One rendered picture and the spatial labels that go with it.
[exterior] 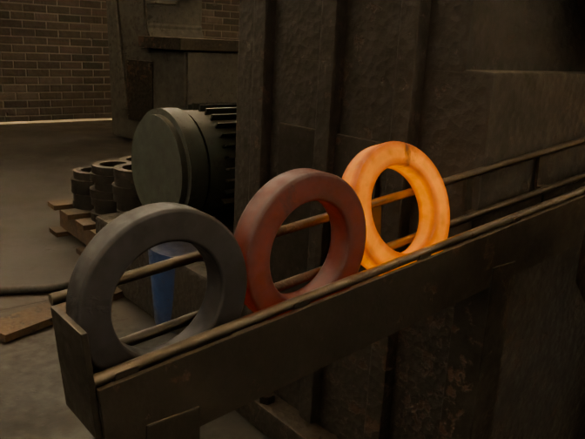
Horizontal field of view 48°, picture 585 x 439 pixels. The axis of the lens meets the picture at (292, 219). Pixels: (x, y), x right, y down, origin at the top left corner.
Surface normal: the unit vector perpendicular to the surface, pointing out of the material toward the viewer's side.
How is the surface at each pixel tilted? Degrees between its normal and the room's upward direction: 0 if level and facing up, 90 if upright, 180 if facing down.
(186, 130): 45
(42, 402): 0
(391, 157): 70
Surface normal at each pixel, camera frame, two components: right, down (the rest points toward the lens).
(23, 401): 0.05, -0.96
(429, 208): -0.80, 0.03
